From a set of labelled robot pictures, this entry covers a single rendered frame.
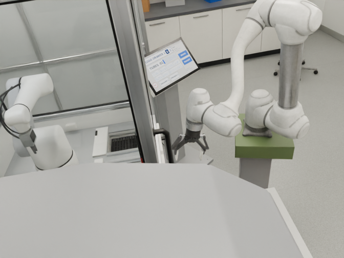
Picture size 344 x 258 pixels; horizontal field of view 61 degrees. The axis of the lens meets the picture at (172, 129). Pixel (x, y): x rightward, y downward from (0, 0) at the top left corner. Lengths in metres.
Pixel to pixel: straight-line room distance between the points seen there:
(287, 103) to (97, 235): 1.40
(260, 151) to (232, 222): 1.48
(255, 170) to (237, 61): 0.93
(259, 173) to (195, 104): 0.94
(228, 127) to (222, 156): 1.75
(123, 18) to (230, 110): 0.75
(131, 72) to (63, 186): 0.39
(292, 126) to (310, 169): 1.36
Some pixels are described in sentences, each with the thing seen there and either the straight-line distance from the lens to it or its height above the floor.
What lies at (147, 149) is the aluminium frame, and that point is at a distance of 0.88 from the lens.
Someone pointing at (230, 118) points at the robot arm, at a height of 1.32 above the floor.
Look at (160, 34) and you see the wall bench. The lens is 4.32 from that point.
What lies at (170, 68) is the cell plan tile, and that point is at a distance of 2.34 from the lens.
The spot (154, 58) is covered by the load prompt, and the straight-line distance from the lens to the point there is 2.32.
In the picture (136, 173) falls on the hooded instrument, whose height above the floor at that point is 1.76.
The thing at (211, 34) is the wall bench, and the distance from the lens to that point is 4.49.
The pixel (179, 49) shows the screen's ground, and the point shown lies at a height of 1.13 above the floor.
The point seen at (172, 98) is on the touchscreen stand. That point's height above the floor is 0.77.
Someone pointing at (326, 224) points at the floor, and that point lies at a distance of 2.65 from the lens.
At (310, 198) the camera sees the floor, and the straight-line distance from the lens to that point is 2.78.
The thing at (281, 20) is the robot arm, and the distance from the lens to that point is 1.42.
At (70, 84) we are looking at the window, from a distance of 0.78.
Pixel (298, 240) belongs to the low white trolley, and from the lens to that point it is 1.59.
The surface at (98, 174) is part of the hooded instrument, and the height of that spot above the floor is 1.78.
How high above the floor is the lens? 2.07
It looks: 37 degrees down
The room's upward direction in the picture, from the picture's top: 8 degrees counter-clockwise
